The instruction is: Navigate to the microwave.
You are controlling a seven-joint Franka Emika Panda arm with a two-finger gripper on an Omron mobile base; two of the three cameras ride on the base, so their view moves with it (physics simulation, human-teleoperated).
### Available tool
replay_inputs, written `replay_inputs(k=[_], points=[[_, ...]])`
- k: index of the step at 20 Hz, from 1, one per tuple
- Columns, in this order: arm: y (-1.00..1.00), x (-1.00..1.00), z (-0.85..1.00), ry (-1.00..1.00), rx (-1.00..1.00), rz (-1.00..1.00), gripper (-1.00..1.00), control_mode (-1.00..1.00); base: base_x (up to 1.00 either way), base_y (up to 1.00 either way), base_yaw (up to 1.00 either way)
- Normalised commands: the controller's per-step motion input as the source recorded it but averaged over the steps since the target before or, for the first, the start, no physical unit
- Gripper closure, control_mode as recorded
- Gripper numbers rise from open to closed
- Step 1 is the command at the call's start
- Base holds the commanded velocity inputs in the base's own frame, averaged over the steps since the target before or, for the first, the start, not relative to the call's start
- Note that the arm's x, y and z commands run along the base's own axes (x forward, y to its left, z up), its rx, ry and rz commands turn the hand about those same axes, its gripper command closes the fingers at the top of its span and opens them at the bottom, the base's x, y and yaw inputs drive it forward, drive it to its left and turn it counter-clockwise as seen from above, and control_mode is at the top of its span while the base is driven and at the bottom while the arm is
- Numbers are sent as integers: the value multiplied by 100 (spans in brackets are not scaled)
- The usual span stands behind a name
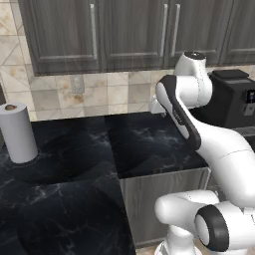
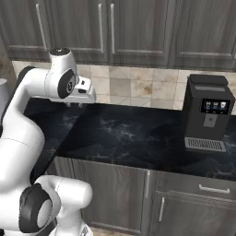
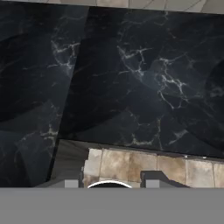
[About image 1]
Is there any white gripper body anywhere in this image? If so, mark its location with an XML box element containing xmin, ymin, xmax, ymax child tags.
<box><xmin>147</xmin><ymin>95</ymin><xmax>167</xmax><ymax>118</ymax></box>

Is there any black coffee machine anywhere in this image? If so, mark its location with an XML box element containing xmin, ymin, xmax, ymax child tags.
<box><xmin>198</xmin><ymin>68</ymin><xmax>255</xmax><ymax>131</ymax></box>

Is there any grey wood cupboard door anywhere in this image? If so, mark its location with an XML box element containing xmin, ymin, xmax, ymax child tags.
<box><xmin>218</xmin><ymin>0</ymin><xmax>255</xmax><ymax>67</ymax></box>
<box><xmin>98</xmin><ymin>0</ymin><xmax>169</xmax><ymax>73</ymax></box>
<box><xmin>17</xmin><ymin>0</ymin><xmax>102</xmax><ymax>77</ymax></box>
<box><xmin>164</xmin><ymin>0</ymin><xmax>237</xmax><ymax>70</ymax></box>

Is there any grey wood base cupboard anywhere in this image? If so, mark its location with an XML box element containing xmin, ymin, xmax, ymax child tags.
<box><xmin>119</xmin><ymin>166</ymin><xmax>212</xmax><ymax>248</ymax></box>

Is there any white paper towel roll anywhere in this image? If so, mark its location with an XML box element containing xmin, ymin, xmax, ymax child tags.
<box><xmin>0</xmin><ymin>102</ymin><xmax>39</xmax><ymax>164</ymax></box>

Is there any silver cupboard handle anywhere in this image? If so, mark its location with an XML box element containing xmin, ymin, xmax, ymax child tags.
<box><xmin>170</xmin><ymin>3</ymin><xmax>181</xmax><ymax>58</ymax></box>
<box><xmin>89</xmin><ymin>3</ymin><xmax>99</xmax><ymax>61</ymax></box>
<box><xmin>159</xmin><ymin>3</ymin><xmax>168</xmax><ymax>58</ymax></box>

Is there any grey wall socket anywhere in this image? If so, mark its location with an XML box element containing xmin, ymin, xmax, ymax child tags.
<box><xmin>70</xmin><ymin>75</ymin><xmax>85</xmax><ymax>95</ymax></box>

